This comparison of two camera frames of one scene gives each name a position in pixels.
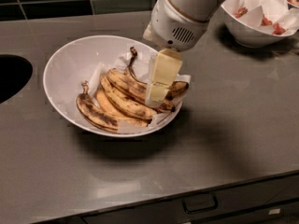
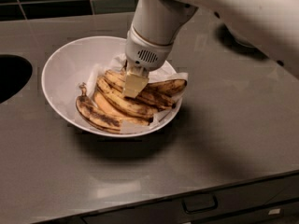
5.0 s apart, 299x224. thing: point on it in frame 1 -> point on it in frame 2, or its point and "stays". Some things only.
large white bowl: [72, 63] stays
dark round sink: [15, 72] stays
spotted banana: [93, 114] stays
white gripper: [172, 25] -> [144, 54]
